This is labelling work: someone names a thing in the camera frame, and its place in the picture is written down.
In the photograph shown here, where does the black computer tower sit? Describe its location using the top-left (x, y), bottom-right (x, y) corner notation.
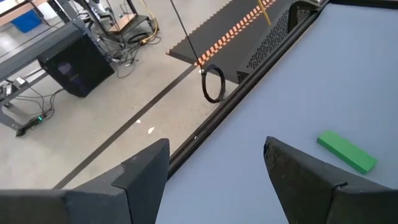
top-left (37, 34), bottom-right (115, 98)

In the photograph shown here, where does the yellow hanging cable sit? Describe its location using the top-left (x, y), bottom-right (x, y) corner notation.
top-left (257, 0), bottom-right (272, 26)

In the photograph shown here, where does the black power strip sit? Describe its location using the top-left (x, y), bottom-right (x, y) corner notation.
top-left (15, 114), bottom-right (47, 138)

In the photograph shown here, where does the gray workbench frame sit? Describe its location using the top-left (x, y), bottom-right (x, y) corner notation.
top-left (0, 0), bottom-right (94, 131)

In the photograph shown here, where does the black coiled cable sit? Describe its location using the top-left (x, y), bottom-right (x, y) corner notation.
top-left (169, 0), bottom-right (226, 104)

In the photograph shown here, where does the blue bin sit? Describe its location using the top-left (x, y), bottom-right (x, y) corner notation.
top-left (11, 9), bottom-right (43, 34)

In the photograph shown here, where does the black mat with orange stripes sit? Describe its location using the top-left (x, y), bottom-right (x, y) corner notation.
top-left (166, 0), bottom-right (312, 84)

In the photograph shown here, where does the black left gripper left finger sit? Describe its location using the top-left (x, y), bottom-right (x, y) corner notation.
top-left (0, 138), bottom-right (170, 224)

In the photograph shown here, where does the long green block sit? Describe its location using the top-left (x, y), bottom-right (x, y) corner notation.
top-left (317, 129), bottom-right (379, 175)

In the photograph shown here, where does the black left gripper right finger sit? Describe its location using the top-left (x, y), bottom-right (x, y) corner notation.
top-left (263, 136), bottom-right (398, 224)

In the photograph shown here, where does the black cart with wooden shelf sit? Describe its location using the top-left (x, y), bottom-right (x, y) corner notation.
top-left (74, 0), bottom-right (159, 43)

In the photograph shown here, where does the black perforated box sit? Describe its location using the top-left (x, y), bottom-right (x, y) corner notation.
top-left (236, 0), bottom-right (327, 84)

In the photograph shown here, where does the black table frame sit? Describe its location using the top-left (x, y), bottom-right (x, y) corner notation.
top-left (167, 0), bottom-right (398, 180)

